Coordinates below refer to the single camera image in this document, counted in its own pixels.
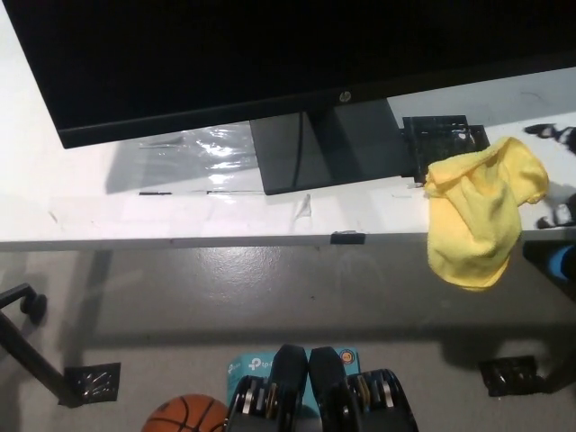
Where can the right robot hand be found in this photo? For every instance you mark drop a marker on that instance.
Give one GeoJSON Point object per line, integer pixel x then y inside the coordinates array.
{"type": "Point", "coordinates": [546, 129]}

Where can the yellow microfibre cloth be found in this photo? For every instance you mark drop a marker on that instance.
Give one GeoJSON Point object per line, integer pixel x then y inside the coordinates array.
{"type": "Point", "coordinates": [472, 225]}

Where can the black tape patch on desk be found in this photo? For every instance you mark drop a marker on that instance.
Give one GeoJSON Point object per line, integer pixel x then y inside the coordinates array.
{"type": "Point", "coordinates": [432, 144]}

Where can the black HP monitor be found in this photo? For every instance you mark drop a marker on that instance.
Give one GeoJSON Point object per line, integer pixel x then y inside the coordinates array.
{"type": "Point", "coordinates": [225, 58]}

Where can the blue object at right edge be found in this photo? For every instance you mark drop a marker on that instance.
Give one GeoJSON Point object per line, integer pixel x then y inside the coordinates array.
{"type": "Point", "coordinates": [535, 254]}

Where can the blue roll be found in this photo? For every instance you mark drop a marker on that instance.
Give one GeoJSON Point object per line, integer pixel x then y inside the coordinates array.
{"type": "Point", "coordinates": [562, 263]}

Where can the small black tape piece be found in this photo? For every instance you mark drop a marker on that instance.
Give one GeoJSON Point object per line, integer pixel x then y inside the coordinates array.
{"type": "Point", "coordinates": [347, 237]}

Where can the black tape floor patch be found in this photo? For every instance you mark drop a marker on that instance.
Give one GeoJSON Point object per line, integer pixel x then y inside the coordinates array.
{"type": "Point", "coordinates": [508, 375]}
{"type": "Point", "coordinates": [92, 384]}

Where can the crumpled clear tape bit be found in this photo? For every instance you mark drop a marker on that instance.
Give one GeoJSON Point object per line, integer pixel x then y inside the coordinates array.
{"type": "Point", "coordinates": [305, 208]}

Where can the clear plastic film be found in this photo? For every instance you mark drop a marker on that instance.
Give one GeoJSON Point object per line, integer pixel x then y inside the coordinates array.
{"type": "Point", "coordinates": [216, 148]}

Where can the teal tp-link box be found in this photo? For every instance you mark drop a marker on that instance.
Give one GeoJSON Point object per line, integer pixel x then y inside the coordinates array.
{"type": "Point", "coordinates": [252, 362]}

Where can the thin black tape strip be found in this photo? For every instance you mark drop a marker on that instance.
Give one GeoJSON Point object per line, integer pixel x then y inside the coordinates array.
{"type": "Point", "coordinates": [155, 194]}

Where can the orange basketball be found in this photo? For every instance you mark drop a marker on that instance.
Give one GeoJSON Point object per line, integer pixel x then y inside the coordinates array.
{"type": "Point", "coordinates": [184, 416]}

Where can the black office chair base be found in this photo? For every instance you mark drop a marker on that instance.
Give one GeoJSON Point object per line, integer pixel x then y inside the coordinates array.
{"type": "Point", "coordinates": [33, 308]}

